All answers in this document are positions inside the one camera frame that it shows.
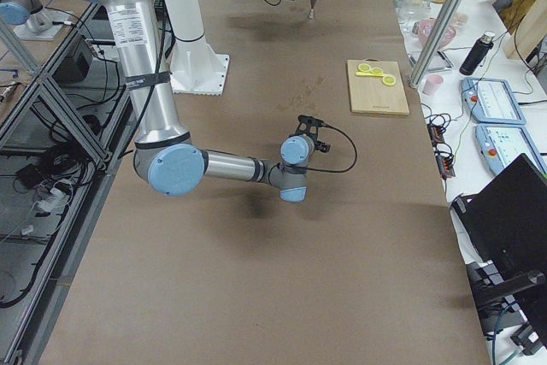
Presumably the aluminium frame post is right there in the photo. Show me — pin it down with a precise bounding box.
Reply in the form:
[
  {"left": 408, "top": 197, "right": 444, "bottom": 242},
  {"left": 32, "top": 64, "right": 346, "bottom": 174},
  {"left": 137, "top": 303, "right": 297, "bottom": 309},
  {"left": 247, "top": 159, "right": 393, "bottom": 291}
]
[{"left": 408, "top": 0, "right": 462, "bottom": 89}]

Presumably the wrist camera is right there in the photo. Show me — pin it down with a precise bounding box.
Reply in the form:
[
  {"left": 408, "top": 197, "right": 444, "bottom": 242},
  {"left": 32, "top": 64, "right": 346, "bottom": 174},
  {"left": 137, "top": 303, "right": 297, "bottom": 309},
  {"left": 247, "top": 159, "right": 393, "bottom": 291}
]
[{"left": 297, "top": 115, "right": 326, "bottom": 127}]

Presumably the blue teach pendant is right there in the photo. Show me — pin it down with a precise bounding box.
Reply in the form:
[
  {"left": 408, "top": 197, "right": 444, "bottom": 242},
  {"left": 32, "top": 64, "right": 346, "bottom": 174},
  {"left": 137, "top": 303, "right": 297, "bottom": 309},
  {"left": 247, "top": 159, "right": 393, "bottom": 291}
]
[
  {"left": 475, "top": 123, "right": 546, "bottom": 175},
  {"left": 461, "top": 77, "right": 526, "bottom": 126}
]

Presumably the far lemon slice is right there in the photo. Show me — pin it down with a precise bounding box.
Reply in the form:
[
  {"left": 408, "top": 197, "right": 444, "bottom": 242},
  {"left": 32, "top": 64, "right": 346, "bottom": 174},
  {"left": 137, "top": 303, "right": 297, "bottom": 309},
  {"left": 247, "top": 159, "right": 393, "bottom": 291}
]
[{"left": 357, "top": 63, "right": 371, "bottom": 73}]

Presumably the pink bowl with ice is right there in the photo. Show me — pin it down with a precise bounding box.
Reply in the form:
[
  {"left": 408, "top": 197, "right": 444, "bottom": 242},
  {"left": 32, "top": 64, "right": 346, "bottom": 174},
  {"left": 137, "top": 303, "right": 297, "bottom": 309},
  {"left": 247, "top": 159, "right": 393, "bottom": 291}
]
[{"left": 415, "top": 18, "right": 459, "bottom": 48}]

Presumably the far blue teach pendant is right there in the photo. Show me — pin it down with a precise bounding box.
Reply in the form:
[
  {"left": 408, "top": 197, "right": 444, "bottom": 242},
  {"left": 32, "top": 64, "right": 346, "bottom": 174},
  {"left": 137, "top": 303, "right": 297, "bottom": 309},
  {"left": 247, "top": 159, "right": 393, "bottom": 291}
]
[{"left": 461, "top": 77, "right": 526, "bottom": 126}]

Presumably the pink plastic cup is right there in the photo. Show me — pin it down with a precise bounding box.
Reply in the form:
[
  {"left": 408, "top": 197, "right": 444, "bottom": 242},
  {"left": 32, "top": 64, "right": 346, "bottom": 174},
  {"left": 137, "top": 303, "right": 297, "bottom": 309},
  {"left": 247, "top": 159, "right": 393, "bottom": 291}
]
[{"left": 422, "top": 74, "right": 444, "bottom": 96}]

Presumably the near blue teach pendant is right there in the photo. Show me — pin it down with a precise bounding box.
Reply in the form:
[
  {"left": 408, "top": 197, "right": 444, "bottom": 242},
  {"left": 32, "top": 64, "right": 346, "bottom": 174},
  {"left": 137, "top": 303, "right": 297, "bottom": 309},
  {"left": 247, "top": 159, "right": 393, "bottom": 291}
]
[{"left": 475, "top": 123, "right": 546, "bottom": 175}]

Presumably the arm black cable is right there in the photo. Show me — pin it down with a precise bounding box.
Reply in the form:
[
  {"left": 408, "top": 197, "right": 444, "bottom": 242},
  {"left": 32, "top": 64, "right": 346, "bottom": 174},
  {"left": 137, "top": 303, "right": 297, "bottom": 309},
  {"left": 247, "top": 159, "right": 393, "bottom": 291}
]
[{"left": 305, "top": 123, "right": 359, "bottom": 174}]

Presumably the steel double jigger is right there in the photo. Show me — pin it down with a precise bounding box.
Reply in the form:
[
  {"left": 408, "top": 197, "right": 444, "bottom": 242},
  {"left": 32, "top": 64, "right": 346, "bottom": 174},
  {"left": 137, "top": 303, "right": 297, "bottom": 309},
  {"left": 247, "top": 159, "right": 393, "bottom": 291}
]
[{"left": 308, "top": 0, "right": 318, "bottom": 20}]

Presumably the black water bottle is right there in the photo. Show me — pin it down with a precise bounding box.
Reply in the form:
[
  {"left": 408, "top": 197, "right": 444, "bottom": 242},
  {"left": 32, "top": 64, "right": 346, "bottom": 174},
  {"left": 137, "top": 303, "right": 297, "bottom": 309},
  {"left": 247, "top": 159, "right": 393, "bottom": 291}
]
[{"left": 459, "top": 31, "right": 495, "bottom": 76}]

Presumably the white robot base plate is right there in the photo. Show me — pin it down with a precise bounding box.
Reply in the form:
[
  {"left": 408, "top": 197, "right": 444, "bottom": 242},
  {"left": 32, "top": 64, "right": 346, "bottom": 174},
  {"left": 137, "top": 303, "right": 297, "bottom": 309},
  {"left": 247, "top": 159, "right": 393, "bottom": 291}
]
[{"left": 169, "top": 38, "right": 230, "bottom": 96}]

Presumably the lemon slice near handle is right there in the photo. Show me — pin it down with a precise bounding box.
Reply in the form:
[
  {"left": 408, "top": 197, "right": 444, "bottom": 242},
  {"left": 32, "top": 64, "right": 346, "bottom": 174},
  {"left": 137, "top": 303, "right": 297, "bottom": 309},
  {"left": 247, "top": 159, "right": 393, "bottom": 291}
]
[{"left": 382, "top": 74, "right": 397, "bottom": 86}]

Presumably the wooden cutting board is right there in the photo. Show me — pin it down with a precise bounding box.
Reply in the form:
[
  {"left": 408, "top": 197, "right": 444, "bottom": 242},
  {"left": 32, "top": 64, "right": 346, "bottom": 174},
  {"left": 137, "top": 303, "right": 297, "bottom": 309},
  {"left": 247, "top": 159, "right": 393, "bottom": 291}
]
[{"left": 346, "top": 60, "right": 409, "bottom": 116}]

